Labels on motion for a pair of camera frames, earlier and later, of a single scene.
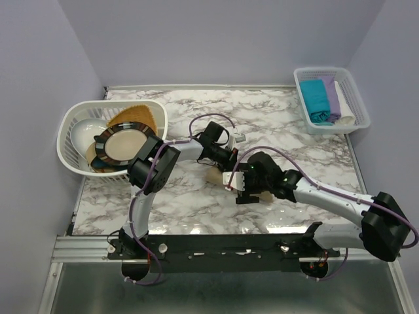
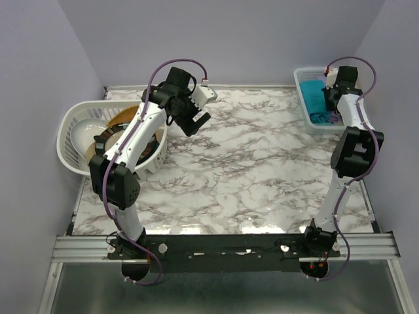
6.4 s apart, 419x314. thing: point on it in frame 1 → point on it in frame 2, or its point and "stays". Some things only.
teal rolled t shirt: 315,96 stays
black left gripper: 231,157 → 188,125
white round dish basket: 104,110 stays
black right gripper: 244,197 → 326,92
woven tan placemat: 138,113 stays
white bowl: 82,133 stays
